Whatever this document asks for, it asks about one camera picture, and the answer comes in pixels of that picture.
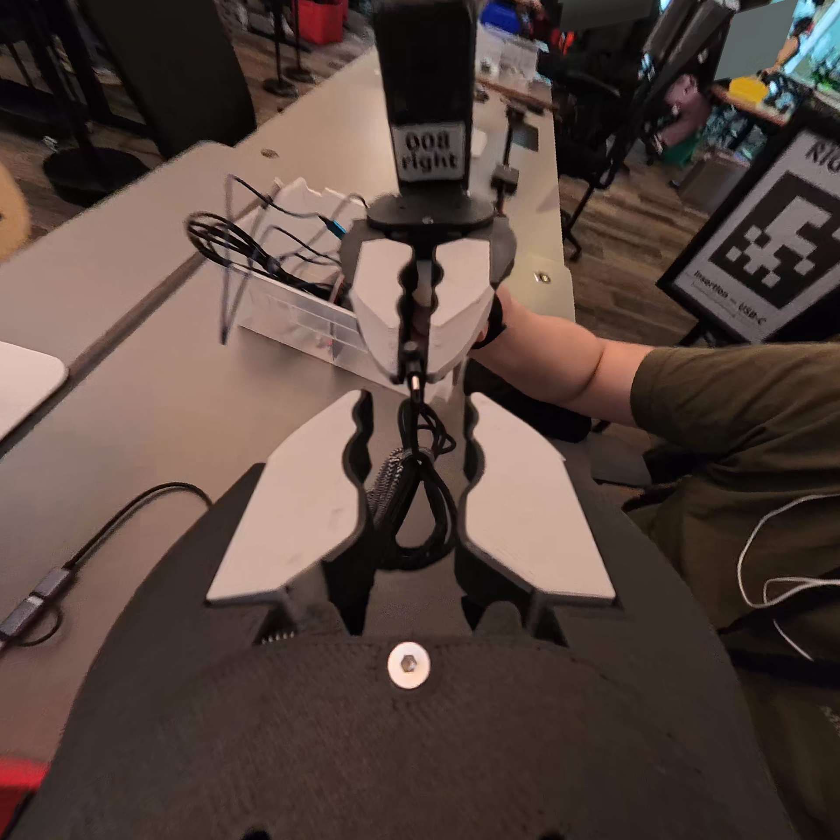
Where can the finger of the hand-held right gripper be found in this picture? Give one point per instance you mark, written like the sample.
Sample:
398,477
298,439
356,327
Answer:
463,295
377,295

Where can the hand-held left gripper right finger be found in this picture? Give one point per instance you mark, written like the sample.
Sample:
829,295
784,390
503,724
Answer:
525,518

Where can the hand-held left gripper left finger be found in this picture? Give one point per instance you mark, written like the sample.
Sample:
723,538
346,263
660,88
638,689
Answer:
295,512

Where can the person's right forearm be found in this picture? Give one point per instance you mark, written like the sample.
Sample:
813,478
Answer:
558,367

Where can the dark grey USB adapter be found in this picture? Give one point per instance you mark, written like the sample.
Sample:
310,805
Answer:
16,620

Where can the clear acrylic organizer box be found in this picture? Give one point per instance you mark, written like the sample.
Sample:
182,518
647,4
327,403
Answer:
295,315

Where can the blue plastic bin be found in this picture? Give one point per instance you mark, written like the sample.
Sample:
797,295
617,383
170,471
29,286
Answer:
499,13

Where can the small red crate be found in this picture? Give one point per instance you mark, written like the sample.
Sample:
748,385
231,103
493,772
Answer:
321,23

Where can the small black clamp stand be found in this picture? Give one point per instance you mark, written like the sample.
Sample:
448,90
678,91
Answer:
505,177

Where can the black cabinet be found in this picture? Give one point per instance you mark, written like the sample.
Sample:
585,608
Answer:
170,65

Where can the black round stand base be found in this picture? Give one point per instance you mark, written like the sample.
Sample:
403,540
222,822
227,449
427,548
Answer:
92,174

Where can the black framed tag sign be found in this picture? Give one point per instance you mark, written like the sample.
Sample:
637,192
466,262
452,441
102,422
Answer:
774,243

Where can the rounded wooden sign board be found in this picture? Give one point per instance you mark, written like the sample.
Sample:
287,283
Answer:
10,210

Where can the red plastic bin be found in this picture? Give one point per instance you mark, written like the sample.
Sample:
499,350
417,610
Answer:
19,787

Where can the white rounded base plate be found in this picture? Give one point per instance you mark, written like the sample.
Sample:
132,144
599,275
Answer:
26,380

